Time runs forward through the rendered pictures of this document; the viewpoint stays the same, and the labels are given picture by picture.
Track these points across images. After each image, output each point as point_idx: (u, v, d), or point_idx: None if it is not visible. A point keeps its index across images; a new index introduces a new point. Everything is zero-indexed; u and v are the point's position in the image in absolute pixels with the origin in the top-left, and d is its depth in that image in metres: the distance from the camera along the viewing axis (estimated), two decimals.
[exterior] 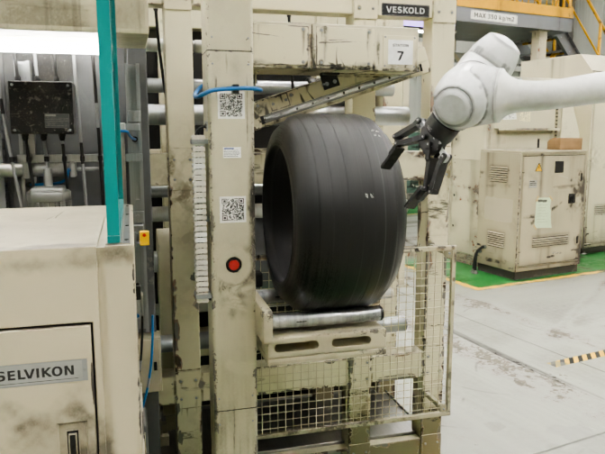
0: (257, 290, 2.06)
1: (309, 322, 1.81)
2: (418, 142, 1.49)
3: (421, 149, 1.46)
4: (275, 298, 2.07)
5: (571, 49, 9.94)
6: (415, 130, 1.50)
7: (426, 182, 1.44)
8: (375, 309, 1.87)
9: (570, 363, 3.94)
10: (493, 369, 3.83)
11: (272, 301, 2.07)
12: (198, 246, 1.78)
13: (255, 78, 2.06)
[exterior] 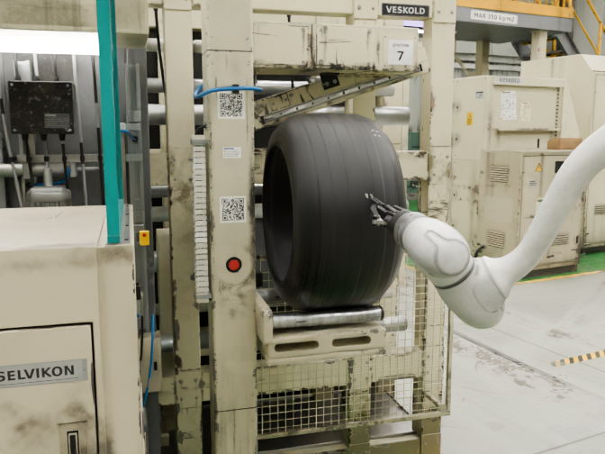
0: (257, 290, 2.06)
1: (309, 322, 1.81)
2: None
3: None
4: (275, 298, 2.07)
5: (571, 49, 9.94)
6: None
7: (378, 207, 1.56)
8: (375, 309, 1.87)
9: (570, 363, 3.94)
10: (493, 369, 3.83)
11: (272, 301, 2.07)
12: (198, 246, 1.78)
13: (255, 78, 2.06)
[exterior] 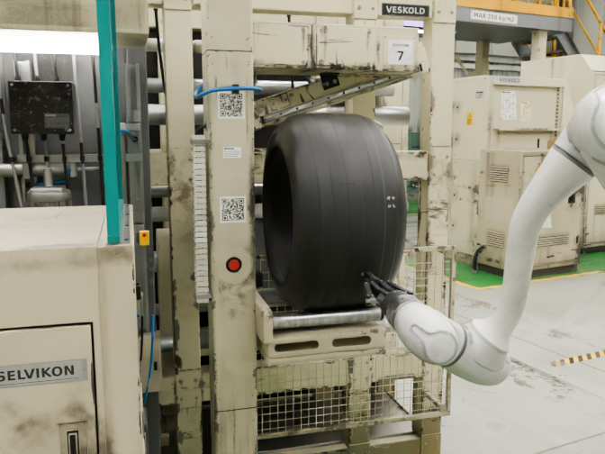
0: None
1: (308, 314, 1.81)
2: None
3: (387, 292, 1.58)
4: None
5: (571, 49, 9.94)
6: None
7: (372, 283, 1.63)
8: (373, 305, 1.89)
9: (570, 363, 3.94)
10: None
11: None
12: (198, 246, 1.78)
13: (255, 78, 2.06)
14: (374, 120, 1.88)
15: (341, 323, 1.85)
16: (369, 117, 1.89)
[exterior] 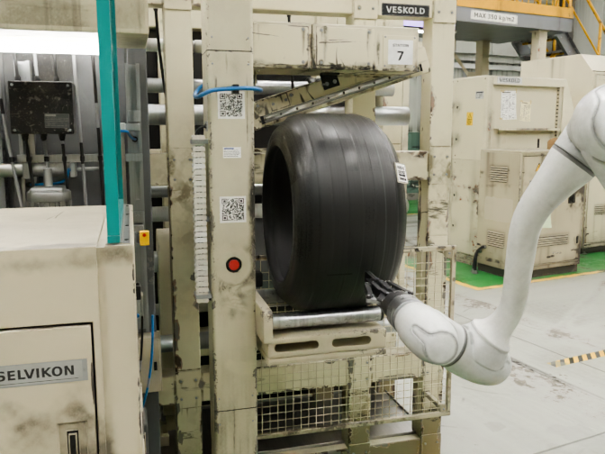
0: None
1: (307, 311, 1.82)
2: None
3: (388, 292, 1.58)
4: (274, 288, 2.10)
5: (571, 49, 9.94)
6: None
7: (373, 283, 1.63)
8: None
9: (570, 363, 3.94)
10: None
11: (270, 289, 2.08)
12: (198, 246, 1.78)
13: (255, 78, 2.06)
14: (399, 169, 1.72)
15: (343, 322, 1.84)
16: (395, 162, 1.72)
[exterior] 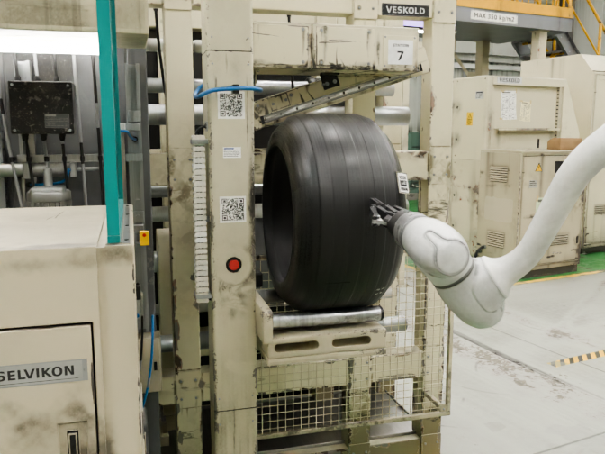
0: None
1: (306, 311, 1.83)
2: None
3: None
4: None
5: (571, 49, 9.94)
6: None
7: (378, 207, 1.57)
8: None
9: (570, 363, 3.94)
10: (493, 369, 3.83)
11: None
12: (198, 246, 1.78)
13: (255, 78, 2.06)
14: (401, 179, 1.71)
15: (343, 321, 1.84)
16: (397, 172, 1.71)
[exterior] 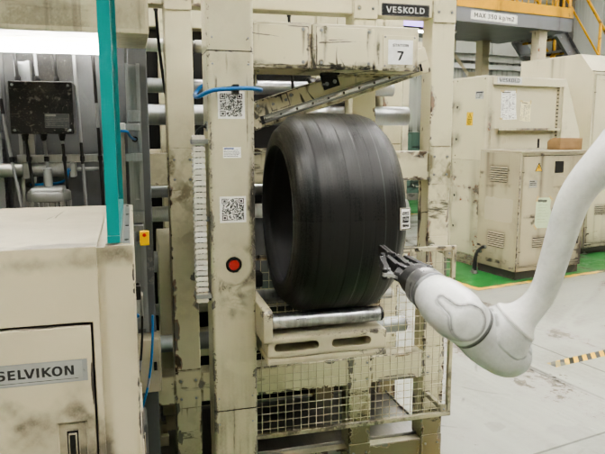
0: None
1: (309, 320, 1.81)
2: None
3: (405, 266, 1.46)
4: (274, 288, 2.09)
5: (571, 49, 9.94)
6: None
7: (388, 257, 1.51)
8: (374, 307, 1.87)
9: (570, 363, 3.94)
10: None
11: (271, 290, 2.07)
12: (198, 246, 1.78)
13: (255, 78, 2.06)
14: (403, 215, 1.70)
15: None
16: (401, 209, 1.69)
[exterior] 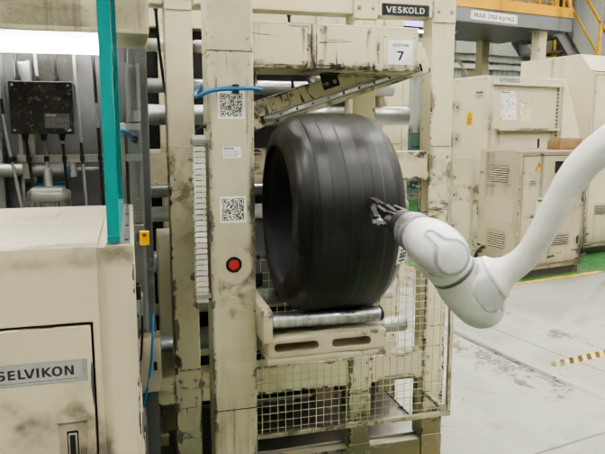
0: (256, 289, 2.07)
1: (308, 326, 1.83)
2: None
3: None
4: (275, 295, 2.07)
5: (571, 49, 9.94)
6: None
7: (378, 206, 1.56)
8: (376, 316, 1.86)
9: (570, 363, 3.94)
10: (493, 369, 3.83)
11: (272, 299, 2.06)
12: (198, 246, 1.78)
13: (255, 78, 2.06)
14: (401, 251, 1.73)
15: None
16: (399, 247, 1.71)
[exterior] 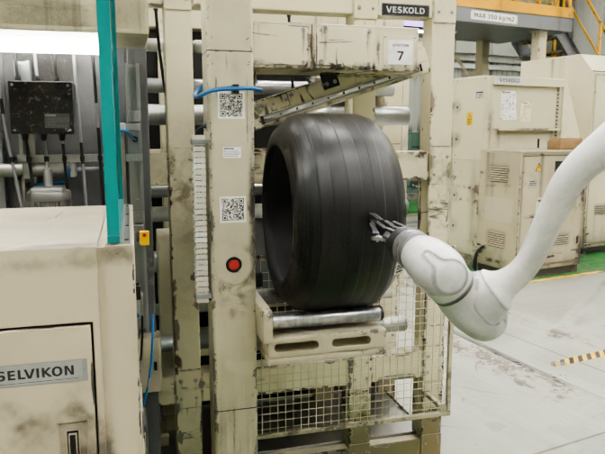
0: None
1: (309, 315, 1.81)
2: None
3: None
4: (273, 288, 2.10)
5: (571, 49, 9.94)
6: None
7: (377, 222, 1.57)
8: (373, 305, 1.88)
9: (570, 363, 3.94)
10: (493, 369, 3.83)
11: (270, 289, 2.08)
12: (198, 246, 1.78)
13: (255, 78, 2.06)
14: (399, 264, 1.75)
15: (341, 323, 1.86)
16: (397, 260, 1.73)
